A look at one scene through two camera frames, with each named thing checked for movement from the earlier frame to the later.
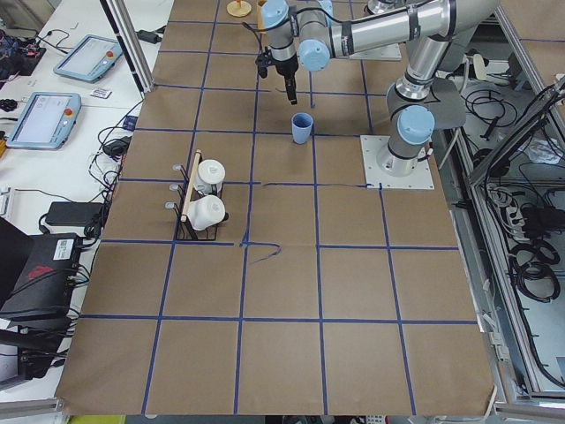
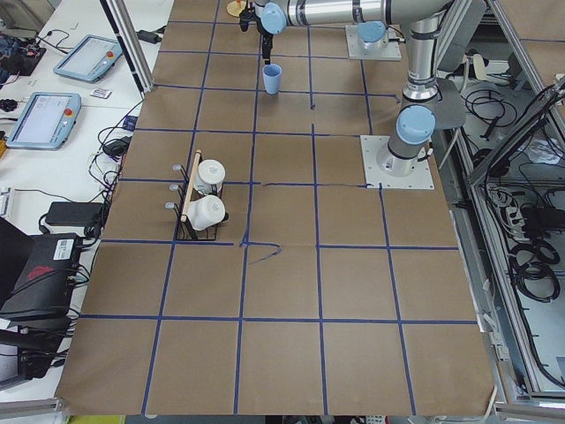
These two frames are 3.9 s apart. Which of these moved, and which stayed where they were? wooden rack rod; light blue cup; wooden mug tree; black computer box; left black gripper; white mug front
Moved: left black gripper; light blue cup
Stayed: wooden rack rod; black computer box; white mug front; wooden mug tree
